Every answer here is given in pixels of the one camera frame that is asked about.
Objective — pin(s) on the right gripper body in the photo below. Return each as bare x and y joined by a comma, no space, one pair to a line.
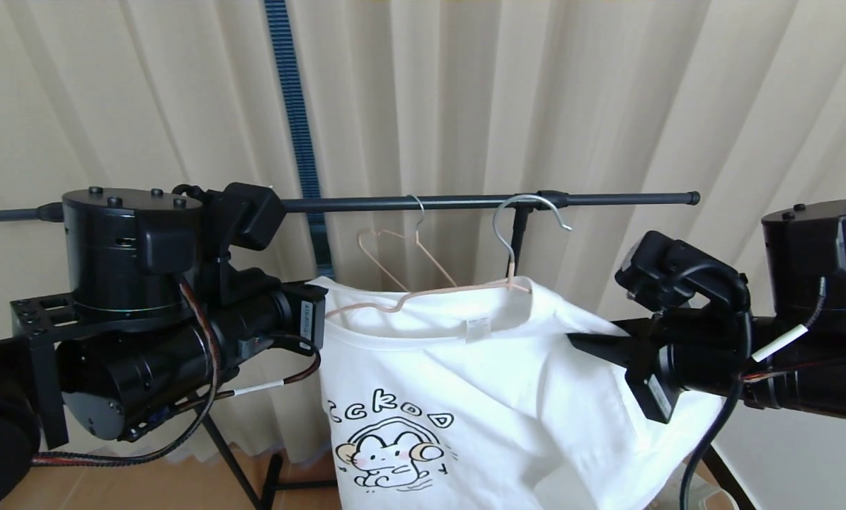
699,361

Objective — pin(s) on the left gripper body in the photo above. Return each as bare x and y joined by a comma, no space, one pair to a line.
267,319

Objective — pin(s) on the pink clothes hanger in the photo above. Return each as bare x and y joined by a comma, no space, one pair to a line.
421,209
511,273

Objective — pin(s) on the white garment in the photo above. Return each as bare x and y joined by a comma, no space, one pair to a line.
465,397

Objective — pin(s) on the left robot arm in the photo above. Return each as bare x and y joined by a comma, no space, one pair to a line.
125,248

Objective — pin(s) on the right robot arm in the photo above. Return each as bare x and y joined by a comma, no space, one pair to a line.
819,262

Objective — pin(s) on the black clothes rack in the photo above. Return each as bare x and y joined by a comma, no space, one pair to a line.
607,200

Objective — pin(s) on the window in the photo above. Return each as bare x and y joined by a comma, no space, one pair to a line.
292,106

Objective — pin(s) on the beige curtain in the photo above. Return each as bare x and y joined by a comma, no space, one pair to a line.
536,106
111,106

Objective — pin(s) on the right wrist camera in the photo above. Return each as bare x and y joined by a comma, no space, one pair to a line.
649,269

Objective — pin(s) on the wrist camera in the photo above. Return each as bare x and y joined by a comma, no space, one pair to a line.
649,269
253,212

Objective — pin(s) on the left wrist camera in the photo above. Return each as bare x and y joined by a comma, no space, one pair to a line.
253,212

